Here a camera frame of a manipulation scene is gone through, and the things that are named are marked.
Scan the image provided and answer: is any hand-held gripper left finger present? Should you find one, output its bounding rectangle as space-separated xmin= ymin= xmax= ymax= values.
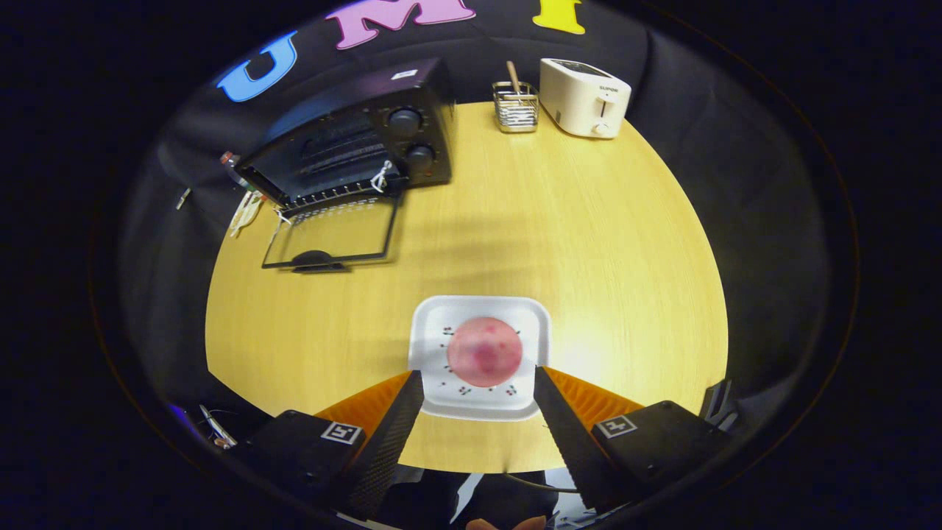
xmin=243 ymin=370 xmax=426 ymax=520

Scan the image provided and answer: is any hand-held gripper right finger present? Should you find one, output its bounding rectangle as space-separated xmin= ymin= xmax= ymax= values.
xmin=533 ymin=366 xmax=737 ymax=512

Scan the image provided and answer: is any round pink meat slice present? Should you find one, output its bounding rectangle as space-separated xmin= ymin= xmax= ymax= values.
xmin=447 ymin=317 xmax=524 ymax=388

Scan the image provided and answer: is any white rectangular food tray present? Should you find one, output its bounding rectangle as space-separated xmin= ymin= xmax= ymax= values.
xmin=408 ymin=295 xmax=553 ymax=422

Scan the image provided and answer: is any black toaster oven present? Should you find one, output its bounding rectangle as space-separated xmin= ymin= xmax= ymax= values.
xmin=235 ymin=57 xmax=457 ymax=275

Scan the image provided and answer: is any white bread toaster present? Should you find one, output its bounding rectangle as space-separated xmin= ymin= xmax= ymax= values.
xmin=539 ymin=58 xmax=632 ymax=139

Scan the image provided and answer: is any white snack packet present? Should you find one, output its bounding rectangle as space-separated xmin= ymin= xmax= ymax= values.
xmin=230 ymin=190 xmax=266 ymax=239

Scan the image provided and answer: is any dark angled frame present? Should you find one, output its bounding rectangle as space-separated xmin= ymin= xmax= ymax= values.
xmin=698 ymin=378 xmax=741 ymax=432

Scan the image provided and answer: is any wire utensil basket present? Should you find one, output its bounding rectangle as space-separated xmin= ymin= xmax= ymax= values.
xmin=492 ymin=81 xmax=539 ymax=134

